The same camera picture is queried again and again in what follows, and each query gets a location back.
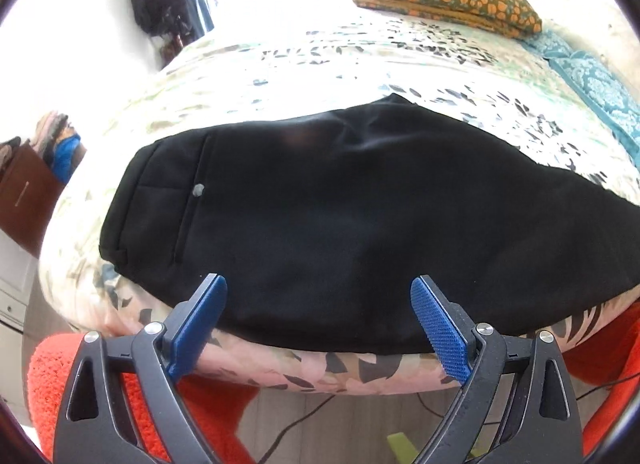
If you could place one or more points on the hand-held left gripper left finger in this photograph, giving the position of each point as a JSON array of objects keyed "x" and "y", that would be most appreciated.
[{"x": 200, "y": 324}]

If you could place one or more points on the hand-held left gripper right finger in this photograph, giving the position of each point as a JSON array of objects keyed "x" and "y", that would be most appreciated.
[{"x": 440, "y": 329}]

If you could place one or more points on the black pants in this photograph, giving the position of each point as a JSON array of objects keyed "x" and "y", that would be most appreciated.
[{"x": 325, "y": 219}]

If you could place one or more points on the green paper sheet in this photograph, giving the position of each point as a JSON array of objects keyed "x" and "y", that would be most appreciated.
[{"x": 402, "y": 449}]

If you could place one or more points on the white drawer unit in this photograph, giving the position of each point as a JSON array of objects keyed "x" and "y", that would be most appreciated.
[{"x": 12, "y": 289}]

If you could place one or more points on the brown wooden cabinet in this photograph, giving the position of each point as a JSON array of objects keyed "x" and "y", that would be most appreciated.
[{"x": 30, "y": 194}]

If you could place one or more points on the pile of colourful clothes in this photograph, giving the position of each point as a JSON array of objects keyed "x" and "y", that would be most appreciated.
[{"x": 62, "y": 149}]

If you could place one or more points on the leaf-print bedspread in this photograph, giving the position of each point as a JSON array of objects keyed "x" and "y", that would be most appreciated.
[{"x": 300, "y": 69}]

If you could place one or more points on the large teal patterned pillow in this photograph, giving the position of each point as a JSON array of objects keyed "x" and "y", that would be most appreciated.
[{"x": 600, "y": 89}]

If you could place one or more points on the small teal patterned pillow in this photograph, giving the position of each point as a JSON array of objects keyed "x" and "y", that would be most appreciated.
[{"x": 550, "y": 44}]

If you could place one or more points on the dark blue curtain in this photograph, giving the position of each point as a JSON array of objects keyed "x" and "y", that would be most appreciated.
[{"x": 204, "y": 9}]

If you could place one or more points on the cream padded headboard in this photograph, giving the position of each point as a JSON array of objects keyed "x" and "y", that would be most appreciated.
[{"x": 575, "y": 9}]

